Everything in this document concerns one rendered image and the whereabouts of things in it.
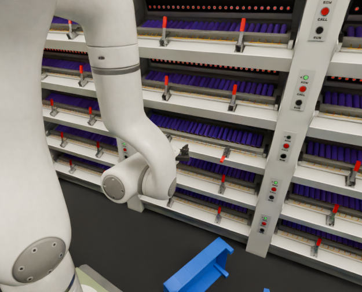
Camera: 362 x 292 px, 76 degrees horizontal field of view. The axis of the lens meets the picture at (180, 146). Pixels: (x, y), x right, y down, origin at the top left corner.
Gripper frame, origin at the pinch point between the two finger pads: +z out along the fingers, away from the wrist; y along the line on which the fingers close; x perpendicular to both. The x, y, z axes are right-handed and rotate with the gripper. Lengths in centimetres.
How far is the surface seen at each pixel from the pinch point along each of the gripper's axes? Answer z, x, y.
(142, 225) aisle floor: 23, -61, -24
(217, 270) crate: 15, -61, 22
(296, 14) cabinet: 28, 45, 28
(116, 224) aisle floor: 17, -62, -37
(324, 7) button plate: 8, 43, 34
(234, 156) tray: 21.1, -6.9, 18.2
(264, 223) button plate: 24, -35, 36
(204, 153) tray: 19.4, -8.3, 6.1
